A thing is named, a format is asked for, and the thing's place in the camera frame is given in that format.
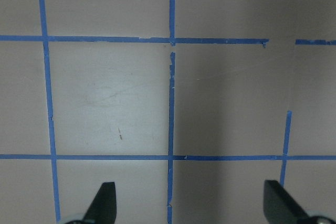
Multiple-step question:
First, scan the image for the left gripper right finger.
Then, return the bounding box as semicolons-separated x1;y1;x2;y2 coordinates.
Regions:
263;180;309;224

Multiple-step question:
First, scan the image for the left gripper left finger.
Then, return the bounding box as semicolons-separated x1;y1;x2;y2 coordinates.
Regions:
81;182;117;224

